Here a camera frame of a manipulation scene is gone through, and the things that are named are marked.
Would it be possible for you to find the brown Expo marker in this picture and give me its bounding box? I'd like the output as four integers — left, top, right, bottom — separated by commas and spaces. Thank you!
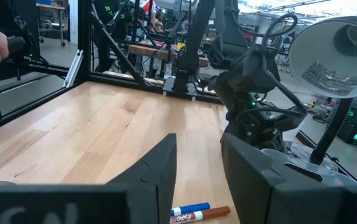
168, 205, 232, 224

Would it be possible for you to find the black aluminium table frame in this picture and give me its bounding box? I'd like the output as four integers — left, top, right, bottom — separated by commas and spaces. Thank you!
0, 0, 226, 138

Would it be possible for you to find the wooden workbench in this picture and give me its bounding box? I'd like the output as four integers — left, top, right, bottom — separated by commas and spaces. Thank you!
127, 43, 210, 68

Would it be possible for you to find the person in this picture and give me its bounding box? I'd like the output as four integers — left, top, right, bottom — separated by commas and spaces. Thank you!
92, 0, 135, 74
142, 0, 167, 34

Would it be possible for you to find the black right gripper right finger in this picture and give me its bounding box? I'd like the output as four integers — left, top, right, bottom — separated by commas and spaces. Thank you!
220, 133, 288, 224

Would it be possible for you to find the silver aluminium bracket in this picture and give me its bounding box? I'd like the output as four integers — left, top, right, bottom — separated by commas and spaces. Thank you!
62, 49, 84, 89

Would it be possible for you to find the black control handle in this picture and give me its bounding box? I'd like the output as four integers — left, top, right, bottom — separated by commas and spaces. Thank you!
0, 35, 27, 88

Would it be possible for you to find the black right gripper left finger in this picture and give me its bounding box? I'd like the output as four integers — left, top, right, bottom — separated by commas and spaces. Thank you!
105, 133, 178, 224

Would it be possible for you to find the black desk lamp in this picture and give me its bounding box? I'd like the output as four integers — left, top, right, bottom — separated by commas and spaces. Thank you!
289, 14, 357, 170

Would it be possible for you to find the blue Expo marker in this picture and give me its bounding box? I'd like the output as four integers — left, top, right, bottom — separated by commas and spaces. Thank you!
170, 202, 212, 217

